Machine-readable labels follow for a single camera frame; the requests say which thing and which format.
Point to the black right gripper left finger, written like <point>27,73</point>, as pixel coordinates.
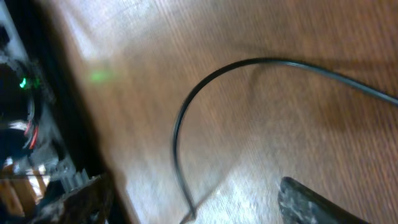
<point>90,203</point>

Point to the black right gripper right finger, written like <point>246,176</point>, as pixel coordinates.
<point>301,205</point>

